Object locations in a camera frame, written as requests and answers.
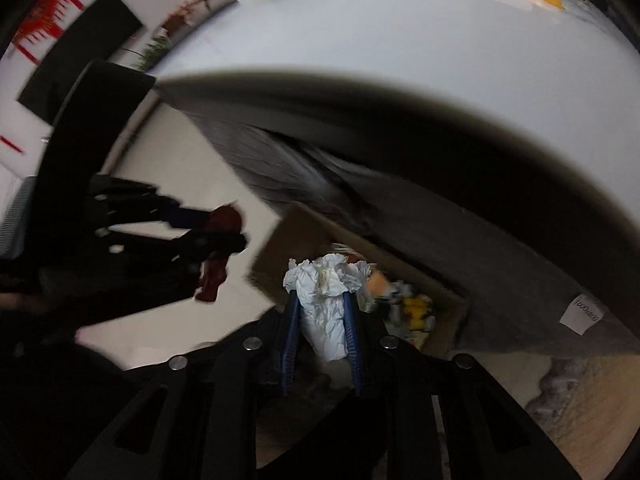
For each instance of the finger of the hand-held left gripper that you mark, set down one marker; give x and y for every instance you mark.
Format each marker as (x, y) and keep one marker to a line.
(220, 242)
(190, 217)

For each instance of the red paper wall decoration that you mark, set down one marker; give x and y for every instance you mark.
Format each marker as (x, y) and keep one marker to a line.
(47, 17)

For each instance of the black wall panel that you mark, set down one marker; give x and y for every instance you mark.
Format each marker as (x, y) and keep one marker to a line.
(80, 50)

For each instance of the white tissue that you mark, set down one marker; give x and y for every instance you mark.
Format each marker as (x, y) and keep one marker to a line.
(325, 310)

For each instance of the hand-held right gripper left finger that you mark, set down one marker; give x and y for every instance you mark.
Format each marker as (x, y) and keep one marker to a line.
(290, 345)

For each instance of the grey mesh chair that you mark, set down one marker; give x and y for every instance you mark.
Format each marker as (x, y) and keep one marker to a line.
(15, 215)

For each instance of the orange wrapper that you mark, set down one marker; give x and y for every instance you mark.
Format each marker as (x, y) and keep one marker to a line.
(376, 285)

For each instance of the brown cardboard box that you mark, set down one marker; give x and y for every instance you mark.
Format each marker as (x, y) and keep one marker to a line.
(300, 235)

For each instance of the yellow wrapper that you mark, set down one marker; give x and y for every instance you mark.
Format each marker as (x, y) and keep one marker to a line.
(417, 310)

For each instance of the white paper label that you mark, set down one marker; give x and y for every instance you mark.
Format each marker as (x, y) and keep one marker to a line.
(587, 313)

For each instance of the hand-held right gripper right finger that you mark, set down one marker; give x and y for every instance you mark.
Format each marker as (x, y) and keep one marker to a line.
(352, 345)

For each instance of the green potted plant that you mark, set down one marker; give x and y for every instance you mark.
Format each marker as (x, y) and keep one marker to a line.
(156, 47)

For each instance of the red wrapper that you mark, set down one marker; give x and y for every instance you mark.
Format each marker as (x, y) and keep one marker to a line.
(212, 276)

